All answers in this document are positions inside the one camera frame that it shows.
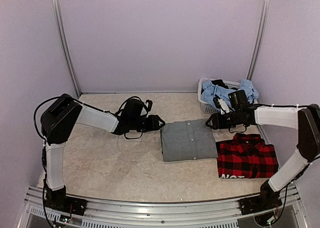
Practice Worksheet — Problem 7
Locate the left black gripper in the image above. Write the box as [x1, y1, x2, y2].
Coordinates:
[130, 115, 166, 133]

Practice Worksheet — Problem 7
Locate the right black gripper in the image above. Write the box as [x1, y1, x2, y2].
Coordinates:
[205, 109, 241, 130]

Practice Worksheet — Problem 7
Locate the white plastic laundry basket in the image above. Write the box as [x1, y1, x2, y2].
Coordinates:
[197, 78, 257, 114]

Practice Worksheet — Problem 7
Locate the grey long sleeve shirt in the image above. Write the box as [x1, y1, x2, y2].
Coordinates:
[160, 119, 218, 162]

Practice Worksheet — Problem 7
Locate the red black plaid shirt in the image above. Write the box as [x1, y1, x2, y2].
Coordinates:
[216, 133, 279, 179]

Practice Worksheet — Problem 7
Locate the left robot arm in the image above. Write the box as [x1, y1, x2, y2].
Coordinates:
[35, 94, 166, 210]

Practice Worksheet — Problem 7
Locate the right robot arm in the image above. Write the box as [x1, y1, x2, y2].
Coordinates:
[205, 90, 320, 210]

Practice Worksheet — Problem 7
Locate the light blue shirt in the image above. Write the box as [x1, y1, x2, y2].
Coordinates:
[200, 79, 259, 107]

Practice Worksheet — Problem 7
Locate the black garment in basket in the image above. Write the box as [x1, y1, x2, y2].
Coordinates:
[211, 79, 238, 90]

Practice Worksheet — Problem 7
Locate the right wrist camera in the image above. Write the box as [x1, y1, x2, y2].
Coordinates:
[213, 95, 232, 115]

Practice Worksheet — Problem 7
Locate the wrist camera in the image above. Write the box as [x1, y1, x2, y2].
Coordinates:
[213, 95, 232, 115]
[144, 100, 153, 113]

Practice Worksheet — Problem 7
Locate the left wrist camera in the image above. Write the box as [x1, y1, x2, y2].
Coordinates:
[144, 100, 153, 113]

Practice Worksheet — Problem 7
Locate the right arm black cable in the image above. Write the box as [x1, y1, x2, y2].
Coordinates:
[228, 103, 320, 135]

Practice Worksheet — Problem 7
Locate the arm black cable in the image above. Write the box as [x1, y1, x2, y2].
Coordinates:
[33, 95, 151, 141]
[228, 103, 320, 135]

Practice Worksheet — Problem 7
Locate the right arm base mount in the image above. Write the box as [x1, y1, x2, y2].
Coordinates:
[239, 181, 282, 215]

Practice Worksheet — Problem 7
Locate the right aluminium frame post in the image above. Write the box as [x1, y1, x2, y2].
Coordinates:
[246, 0, 270, 81]

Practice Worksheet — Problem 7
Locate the aluminium frame post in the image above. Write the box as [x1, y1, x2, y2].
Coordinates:
[246, 0, 270, 81]
[51, 0, 82, 98]

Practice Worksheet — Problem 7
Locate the front aluminium rail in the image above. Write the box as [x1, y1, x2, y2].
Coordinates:
[15, 185, 309, 227]

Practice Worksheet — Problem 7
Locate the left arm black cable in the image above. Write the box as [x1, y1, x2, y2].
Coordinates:
[33, 95, 151, 141]

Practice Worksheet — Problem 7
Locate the left aluminium frame post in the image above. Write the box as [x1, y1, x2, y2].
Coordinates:
[51, 0, 82, 98]

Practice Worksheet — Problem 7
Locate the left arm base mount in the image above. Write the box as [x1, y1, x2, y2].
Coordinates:
[44, 184, 88, 215]

